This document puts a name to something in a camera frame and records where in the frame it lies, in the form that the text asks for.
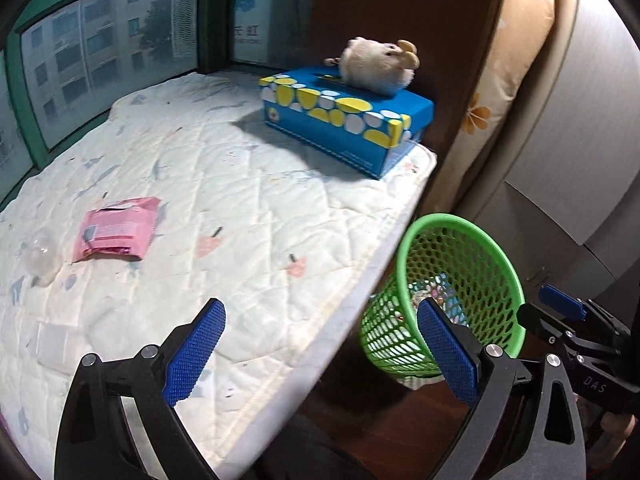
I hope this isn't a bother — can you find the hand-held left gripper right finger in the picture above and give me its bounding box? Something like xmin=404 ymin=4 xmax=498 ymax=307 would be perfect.
xmin=416 ymin=296 xmax=587 ymax=480

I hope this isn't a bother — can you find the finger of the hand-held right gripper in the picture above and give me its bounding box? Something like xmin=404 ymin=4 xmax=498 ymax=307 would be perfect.
xmin=538 ymin=284 xmax=632 ymax=342
xmin=517 ymin=303 xmax=592 ymax=357

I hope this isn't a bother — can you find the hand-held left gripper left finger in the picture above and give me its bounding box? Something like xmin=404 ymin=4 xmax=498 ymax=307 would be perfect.
xmin=54 ymin=297 xmax=227 ymax=480

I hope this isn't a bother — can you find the green plastic mesh basket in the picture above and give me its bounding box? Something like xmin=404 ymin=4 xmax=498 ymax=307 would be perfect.
xmin=360 ymin=213 xmax=526 ymax=379

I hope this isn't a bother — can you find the clear square plastic container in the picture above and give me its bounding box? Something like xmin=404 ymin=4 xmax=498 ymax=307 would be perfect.
xmin=35 ymin=320 xmax=76 ymax=374

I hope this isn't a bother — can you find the pink packet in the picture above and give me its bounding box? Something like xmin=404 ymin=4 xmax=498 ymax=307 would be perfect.
xmin=72 ymin=196 xmax=162 ymax=263

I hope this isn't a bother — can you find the clear plastic dome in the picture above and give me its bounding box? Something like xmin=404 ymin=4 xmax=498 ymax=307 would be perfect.
xmin=27 ymin=232 xmax=64 ymax=287

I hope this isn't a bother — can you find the colourful printed paper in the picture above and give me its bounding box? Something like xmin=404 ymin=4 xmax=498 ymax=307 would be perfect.
xmin=407 ymin=272 xmax=469 ymax=327

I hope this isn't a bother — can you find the person's black trouser leg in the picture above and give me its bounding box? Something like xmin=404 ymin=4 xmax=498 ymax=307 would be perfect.
xmin=249 ymin=409 xmax=382 ymax=480

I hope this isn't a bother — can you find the beige wardrobe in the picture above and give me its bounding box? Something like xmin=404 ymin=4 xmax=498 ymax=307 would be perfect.
xmin=500 ymin=0 xmax=640 ymax=288

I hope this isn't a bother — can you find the white quilted blanket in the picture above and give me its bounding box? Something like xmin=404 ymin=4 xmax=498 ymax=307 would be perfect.
xmin=0 ymin=70 xmax=439 ymax=480

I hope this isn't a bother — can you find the beige floral fabric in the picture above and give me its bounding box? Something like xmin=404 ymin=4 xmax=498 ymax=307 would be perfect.
xmin=457 ymin=0 xmax=557 ymax=207

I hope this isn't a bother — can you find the blue spotted tissue box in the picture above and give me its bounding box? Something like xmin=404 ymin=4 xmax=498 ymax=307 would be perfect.
xmin=258 ymin=65 xmax=435 ymax=180

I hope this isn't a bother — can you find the beige plush toy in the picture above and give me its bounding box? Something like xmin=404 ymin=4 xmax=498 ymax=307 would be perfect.
xmin=323 ymin=36 xmax=420 ymax=97

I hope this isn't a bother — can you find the tree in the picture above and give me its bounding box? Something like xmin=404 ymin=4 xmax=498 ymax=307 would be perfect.
xmin=137 ymin=0 xmax=176 ymax=69

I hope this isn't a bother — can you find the grey apartment building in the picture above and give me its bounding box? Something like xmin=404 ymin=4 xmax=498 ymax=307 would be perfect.
xmin=0 ymin=0 xmax=199 ymax=173

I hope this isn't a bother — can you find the white louvred vent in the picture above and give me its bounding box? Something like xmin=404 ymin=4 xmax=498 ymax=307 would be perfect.
xmin=171 ymin=0 xmax=200 ymax=59

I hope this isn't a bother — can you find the white printed cardboard box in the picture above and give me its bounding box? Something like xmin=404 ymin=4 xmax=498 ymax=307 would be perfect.
xmin=233 ymin=0 xmax=314 ymax=67

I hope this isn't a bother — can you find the brown wooden wall panel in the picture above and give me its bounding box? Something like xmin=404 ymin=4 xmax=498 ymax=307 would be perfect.
xmin=310 ymin=0 xmax=512 ymax=213

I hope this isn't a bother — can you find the green window frame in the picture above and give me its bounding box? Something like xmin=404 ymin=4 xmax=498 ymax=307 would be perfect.
xmin=0 ymin=0 xmax=321 ymax=198

